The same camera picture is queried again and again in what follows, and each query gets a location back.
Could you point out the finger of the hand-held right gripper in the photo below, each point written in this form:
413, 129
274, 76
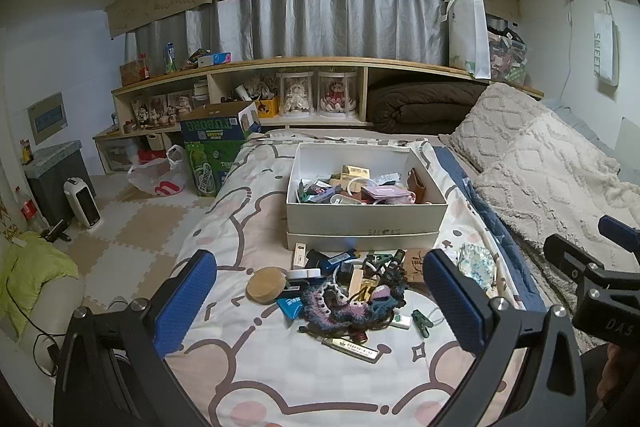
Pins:
622, 234
567, 252

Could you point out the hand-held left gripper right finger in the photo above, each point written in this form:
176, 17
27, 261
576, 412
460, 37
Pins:
455, 302

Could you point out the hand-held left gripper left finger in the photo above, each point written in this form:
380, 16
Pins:
187, 302

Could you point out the teal brown crocheted piece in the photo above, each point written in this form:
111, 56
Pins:
382, 299

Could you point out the round wooden disc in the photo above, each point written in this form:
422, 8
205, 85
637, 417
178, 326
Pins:
267, 286

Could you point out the white shoe box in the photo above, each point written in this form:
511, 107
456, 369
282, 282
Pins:
360, 217

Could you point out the purple crocheted piece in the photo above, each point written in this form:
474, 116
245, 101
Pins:
327, 304

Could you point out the green clothespin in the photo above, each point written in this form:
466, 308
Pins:
382, 259
422, 323

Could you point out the floral fabric pouch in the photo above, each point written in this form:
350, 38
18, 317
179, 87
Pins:
475, 262

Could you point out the brown carved wooden coaster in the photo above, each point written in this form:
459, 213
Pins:
412, 264

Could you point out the beige tufted blanket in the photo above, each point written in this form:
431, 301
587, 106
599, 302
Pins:
500, 122
550, 192

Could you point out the foam floor mat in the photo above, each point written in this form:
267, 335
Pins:
140, 232

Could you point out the gold bar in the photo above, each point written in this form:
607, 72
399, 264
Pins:
367, 292

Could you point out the light wooden block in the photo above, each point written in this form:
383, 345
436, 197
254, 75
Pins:
357, 281

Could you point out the printed bed sheet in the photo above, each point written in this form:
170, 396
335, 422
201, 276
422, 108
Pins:
240, 217

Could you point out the blue quilt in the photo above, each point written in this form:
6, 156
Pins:
480, 202

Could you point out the blue flat packet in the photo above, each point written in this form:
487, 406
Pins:
294, 308

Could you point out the white shoe box lid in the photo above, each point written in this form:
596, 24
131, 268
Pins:
360, 242

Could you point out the silver flat bar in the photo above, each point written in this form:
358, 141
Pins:
350, 350

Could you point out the brown leather wallet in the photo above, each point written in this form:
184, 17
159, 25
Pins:
417, 187

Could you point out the white plastic bag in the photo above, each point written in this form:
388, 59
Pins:
160, 179

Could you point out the blue metal tube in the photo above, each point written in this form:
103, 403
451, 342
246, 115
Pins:
336, 259

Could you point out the purple pouch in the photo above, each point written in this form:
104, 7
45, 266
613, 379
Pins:
385, 193

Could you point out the white heater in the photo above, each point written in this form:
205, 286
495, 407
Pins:
82, 204

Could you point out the green beer carton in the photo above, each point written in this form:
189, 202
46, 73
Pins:
215, 157

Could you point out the yellow-green cloth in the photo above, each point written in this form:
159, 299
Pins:
30, 272

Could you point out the clear storage drawer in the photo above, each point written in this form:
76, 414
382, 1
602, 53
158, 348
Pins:
120, 155

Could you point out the yellow small box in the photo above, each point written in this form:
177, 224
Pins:
355, 171

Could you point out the red label bottle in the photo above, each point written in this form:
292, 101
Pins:
29, 212

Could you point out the white paper bag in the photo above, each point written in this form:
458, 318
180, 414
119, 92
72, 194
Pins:
606, 47

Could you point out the brown folded blanket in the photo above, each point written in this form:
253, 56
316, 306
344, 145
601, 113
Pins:
425, 104

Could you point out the clear bag of packets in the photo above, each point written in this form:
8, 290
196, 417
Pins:
507, 52

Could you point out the yellow storage box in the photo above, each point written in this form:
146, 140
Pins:
268, 108

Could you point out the stack of books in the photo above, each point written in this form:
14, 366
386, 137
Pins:
200, 88

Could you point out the yellow bottles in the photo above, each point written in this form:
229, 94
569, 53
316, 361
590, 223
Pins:
26, 151

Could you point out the clear case with white doll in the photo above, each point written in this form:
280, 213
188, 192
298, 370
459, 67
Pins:
298, 93

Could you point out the clear case with red doll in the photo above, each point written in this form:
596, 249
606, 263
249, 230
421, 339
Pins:
337, 93

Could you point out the white tote bag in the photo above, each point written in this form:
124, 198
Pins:
467, 32

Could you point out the green blue tube bottle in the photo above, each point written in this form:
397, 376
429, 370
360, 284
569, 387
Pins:
171, 58

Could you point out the blue snack packet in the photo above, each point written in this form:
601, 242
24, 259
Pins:
218, 58

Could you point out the wooden shelf unit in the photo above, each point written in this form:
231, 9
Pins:
300, 61

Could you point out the grey curtain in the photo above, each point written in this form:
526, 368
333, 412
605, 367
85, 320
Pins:
310, 22

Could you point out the wall panel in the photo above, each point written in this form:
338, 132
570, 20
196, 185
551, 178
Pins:
47, 117

